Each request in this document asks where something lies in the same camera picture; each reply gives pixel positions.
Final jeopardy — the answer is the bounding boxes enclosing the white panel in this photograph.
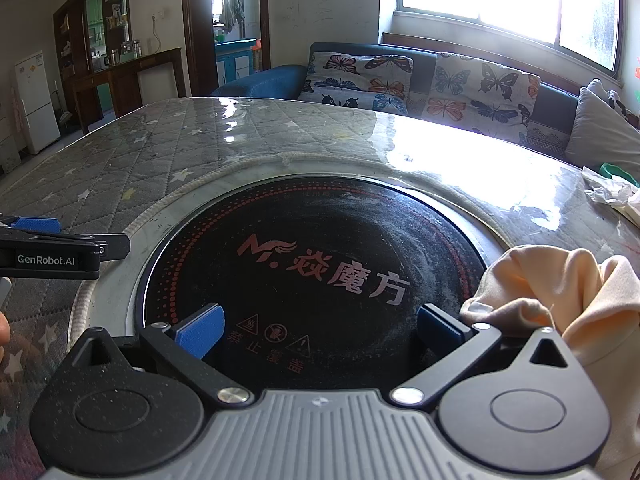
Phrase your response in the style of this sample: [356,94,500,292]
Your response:
[137,67,166,104]

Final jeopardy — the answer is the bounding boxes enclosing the white plastic bag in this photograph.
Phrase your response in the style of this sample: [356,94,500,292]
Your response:
[582,167,640,222]

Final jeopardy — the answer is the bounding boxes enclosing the butterfly print cushion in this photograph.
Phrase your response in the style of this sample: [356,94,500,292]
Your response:
[298,51,415,115]
[419,52,542,147]

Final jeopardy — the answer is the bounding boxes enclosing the grey pillow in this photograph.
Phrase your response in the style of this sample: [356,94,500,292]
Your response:
[565,79,640,172]

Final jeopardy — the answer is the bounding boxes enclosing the blue cabinet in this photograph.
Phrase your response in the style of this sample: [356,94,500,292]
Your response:
[215,37,262,87]

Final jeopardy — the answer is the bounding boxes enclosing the black round heater plate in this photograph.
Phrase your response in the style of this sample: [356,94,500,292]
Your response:
[134,175,489,397]

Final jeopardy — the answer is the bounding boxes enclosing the white fridge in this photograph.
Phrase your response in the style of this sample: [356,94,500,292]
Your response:
[13,50,62,155]

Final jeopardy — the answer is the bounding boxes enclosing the blue sofa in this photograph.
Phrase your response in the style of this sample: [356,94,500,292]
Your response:
[210,42,581,161]

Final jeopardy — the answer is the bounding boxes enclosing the dark wooden door frame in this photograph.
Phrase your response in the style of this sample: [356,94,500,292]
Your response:
[180,0,272,99]

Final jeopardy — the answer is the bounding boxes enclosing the white black spotted cloth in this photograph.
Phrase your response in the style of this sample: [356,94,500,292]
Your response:
[606,90,638,122]

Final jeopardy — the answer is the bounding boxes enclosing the hanging grey clothes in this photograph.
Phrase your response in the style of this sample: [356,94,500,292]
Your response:
[219,0,246,36]

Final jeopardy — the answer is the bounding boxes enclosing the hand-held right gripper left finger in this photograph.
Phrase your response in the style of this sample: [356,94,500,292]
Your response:
[64,302,254,410]

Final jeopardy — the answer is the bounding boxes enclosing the cream shirt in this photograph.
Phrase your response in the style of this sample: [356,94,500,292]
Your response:
[459,244,640,480]

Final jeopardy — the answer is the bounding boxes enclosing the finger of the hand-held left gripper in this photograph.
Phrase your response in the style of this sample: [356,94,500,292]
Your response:
[0,214,62,236]
[0,233,132,280]

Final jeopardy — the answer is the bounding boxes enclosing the green plastic object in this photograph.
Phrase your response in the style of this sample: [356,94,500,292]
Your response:
[599,162,640,187]

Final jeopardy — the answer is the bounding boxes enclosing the dark wooden sideboard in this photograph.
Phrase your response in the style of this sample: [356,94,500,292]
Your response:
[70,47,184,134]

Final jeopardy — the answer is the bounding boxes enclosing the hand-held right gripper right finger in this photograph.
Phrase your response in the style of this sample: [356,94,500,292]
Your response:
[389,304,584,411]

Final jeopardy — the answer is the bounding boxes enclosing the dark wooden shelf cabinet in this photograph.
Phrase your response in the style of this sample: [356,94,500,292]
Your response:
[53,0,132,133]

